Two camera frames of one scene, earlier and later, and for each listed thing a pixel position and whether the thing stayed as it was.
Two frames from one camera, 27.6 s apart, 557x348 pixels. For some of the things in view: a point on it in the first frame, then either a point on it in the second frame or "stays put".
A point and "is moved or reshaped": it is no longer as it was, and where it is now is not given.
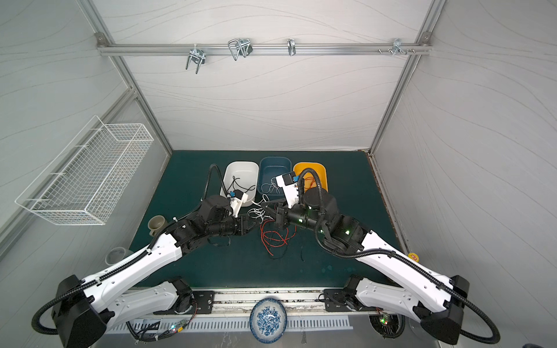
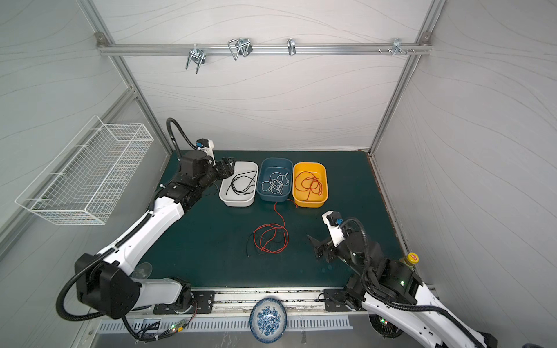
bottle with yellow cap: (414, 257) stays put
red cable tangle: (273, 238) is moved or reshaped
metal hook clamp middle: (242, 46) stays put
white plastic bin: (243, 175) stays put
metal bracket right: (397, 47) stays put
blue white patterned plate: (268, 320) stays put
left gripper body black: (228, 226) → (218, 172)
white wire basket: (84, 183) stays put
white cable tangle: (260, 212) → (275, 182)
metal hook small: (291, 46) stays put
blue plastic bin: (270, 168) stays put
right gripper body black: (281, 215) → (326, 248)
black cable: (251, 188) is moved or reshaped
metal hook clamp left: (196, 55) stays put
